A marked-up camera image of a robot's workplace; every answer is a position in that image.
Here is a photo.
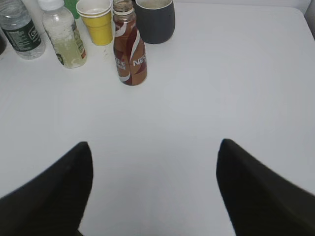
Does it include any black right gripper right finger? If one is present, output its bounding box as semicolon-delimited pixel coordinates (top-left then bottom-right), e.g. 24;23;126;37
216;139;315;236

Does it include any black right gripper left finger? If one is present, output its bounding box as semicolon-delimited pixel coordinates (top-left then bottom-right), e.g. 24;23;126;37
0;142;93;236

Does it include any brown coffee bottle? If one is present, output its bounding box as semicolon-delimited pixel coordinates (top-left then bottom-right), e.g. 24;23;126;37
113;0;147;86

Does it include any yellow paper cup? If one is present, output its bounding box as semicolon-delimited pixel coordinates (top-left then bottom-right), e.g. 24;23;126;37
76;0;113;46

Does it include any milky juice bottle white cap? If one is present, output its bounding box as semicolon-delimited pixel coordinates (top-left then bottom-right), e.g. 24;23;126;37
38;0;87;69

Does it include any clear water bottle green label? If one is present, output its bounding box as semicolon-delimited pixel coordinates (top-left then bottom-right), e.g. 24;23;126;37
0;0;45;60

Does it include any green soda bottle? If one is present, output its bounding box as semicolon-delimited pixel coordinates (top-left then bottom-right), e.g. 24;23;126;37
64;0;80;19

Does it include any dark grey mug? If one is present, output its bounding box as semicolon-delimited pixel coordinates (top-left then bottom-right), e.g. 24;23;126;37
134;0;175;44

